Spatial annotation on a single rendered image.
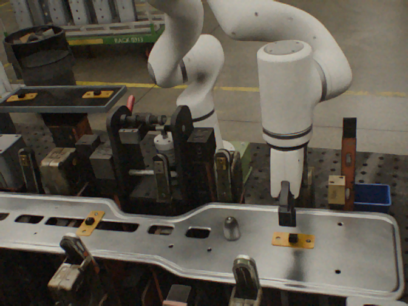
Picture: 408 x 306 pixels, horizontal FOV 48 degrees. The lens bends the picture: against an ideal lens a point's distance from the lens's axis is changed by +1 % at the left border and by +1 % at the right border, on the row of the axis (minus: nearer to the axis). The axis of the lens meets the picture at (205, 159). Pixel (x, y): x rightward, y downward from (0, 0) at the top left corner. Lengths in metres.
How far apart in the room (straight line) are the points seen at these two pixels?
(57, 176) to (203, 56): 0.53
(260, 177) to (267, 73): 0.96
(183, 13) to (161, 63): 0.23
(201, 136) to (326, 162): 0.72
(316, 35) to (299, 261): 0.42
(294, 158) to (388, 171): 0.92
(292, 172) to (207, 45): 0.68
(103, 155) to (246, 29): 0.56
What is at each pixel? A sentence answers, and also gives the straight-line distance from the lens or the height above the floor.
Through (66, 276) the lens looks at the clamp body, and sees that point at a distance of 0.92.
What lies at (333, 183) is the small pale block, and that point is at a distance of 0.98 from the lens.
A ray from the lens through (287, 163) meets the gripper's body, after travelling 0.77.
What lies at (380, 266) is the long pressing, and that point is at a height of 1.00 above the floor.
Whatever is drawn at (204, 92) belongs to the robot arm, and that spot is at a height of 1.08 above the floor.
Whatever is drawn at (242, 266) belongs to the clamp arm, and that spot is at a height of 1.11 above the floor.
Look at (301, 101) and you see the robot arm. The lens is 0.72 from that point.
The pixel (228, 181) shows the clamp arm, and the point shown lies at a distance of 1.06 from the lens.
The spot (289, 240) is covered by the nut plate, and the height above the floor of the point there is 1.01.
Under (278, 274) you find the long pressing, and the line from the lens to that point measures 0.88.
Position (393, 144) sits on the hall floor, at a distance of 3.14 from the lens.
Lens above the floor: 1.65
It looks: 33 degrees down
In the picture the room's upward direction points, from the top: 10 degrees counter-clockwise
